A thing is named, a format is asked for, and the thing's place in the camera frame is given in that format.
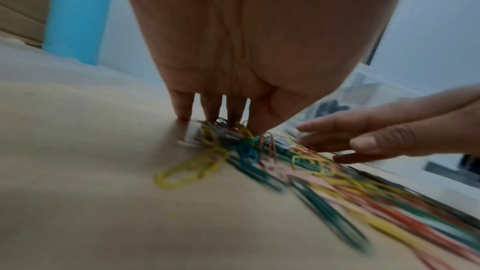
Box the person's right hand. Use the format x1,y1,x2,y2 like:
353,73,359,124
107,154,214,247
295,83,480,164

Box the person's left hand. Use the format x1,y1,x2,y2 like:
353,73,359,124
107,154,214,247
118,0,417,138

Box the grey metal base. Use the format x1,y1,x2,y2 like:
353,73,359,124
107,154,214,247
423,154,480,181

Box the clear plastic organiser box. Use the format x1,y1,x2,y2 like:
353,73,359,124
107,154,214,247
288,62,480,157

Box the dark metal spring stand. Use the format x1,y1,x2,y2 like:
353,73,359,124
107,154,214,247
362,25,389,66

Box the black binder clips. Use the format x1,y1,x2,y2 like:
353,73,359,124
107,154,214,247
318,99,352,119

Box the pile of coloured paper clips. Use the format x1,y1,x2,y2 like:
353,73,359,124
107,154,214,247
155,117,480,270

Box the small clear plastic box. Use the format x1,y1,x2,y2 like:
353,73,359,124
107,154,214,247
177,119,226,149

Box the light blue plastic bottle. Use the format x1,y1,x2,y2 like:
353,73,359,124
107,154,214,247
42,0,114,66

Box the brown cardboard box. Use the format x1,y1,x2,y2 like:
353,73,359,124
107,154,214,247
0,0,58,48

